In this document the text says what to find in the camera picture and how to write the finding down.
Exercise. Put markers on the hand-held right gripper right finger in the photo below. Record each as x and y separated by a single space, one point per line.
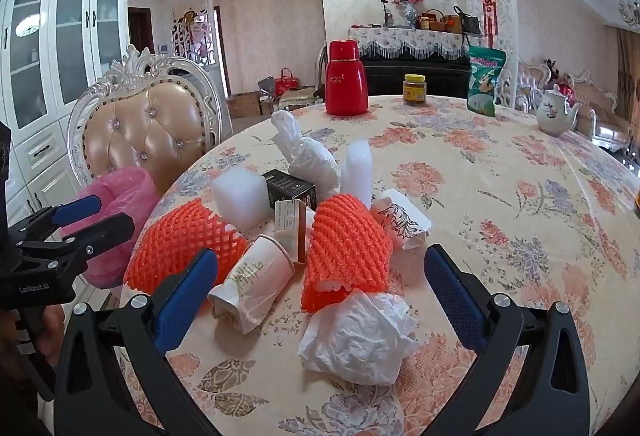
452 296

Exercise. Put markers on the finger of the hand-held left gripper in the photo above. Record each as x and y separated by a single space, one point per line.
100 231
75 211

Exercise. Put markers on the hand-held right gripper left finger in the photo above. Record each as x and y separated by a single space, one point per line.
185 296

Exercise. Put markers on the pink lined trash bin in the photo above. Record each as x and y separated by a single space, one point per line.
125 196

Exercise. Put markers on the orange foam fruit net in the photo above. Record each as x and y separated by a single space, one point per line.
180 236
345 246

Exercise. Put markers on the paper cup gold print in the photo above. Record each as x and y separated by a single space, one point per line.
255 276

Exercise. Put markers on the paper cup black print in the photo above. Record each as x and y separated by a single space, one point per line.
400 221

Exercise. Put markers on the white tissue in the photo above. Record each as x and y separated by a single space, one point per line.
355 341

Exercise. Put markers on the white foam cube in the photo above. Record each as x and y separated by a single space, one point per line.
235 198

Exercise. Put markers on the small brown white carton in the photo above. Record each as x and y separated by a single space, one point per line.
290 226

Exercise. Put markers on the black product box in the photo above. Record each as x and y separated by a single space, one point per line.
290 188

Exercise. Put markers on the white plastic bag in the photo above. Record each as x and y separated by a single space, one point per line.
312 161

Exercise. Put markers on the person's left hand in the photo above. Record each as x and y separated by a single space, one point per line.
50 333

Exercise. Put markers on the ornate beige leather chair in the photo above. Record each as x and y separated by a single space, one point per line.
145 126

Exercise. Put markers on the floral tablecloth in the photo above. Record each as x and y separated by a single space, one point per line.
500 196

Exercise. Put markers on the white glass door cabinet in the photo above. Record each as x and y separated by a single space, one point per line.
45 66

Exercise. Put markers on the cardboard box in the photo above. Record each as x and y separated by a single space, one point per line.
244 106

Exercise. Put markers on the dark wooden door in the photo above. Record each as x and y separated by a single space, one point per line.
139 31

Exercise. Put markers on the yellow lid jar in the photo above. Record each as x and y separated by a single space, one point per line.
414 92

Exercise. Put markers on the white floral teapot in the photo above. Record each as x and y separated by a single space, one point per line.
552 113

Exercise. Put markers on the green snack bag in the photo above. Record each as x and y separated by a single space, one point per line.
484 81

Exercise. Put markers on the white dining chair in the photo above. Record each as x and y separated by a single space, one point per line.
295 97

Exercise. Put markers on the black piano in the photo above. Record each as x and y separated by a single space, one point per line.
425 66

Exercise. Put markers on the red bag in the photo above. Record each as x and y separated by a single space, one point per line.
286 83

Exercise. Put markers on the ornate pale sofa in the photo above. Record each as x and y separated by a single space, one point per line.
605 116

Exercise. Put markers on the red thermos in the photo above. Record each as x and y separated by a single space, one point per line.
345 81

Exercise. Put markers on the white lattice screen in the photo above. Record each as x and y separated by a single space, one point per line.
200 1
507 16

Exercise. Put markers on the lace piano cover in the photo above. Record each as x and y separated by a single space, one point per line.
400 38

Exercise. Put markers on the dark handbag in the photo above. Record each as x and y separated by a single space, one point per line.
469 22

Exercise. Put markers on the brown wicker basket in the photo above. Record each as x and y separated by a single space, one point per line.
432 22

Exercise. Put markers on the vase with pink flowers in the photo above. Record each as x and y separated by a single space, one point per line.
410 13

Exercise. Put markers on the small black stand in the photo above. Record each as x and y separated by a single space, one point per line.
388 16

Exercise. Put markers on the brown curtain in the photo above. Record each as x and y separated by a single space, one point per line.
631 66

